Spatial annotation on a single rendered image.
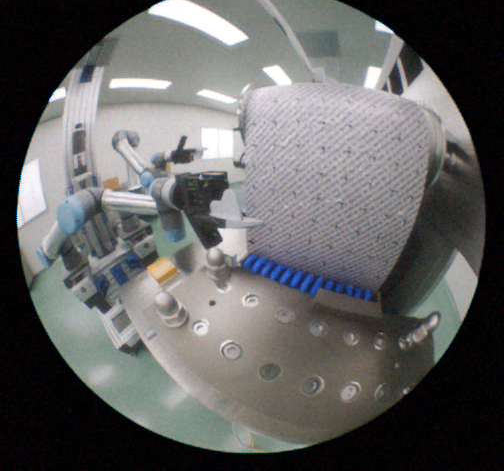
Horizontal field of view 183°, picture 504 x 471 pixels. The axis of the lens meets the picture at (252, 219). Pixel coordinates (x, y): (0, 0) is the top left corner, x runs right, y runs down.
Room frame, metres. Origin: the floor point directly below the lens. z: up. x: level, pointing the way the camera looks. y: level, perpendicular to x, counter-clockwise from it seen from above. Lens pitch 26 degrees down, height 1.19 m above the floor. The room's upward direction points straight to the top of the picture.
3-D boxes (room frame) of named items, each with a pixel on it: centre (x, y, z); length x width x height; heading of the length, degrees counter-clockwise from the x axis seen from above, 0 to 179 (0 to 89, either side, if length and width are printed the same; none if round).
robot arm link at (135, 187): (0.79, 0.81, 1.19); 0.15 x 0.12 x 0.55; 1
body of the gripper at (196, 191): (0.27, 0.11, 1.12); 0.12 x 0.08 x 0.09; 58
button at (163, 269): (0.25, 0.26, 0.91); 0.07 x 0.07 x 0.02; 58
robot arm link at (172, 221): (0.37, 0.25, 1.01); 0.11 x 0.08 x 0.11; 21
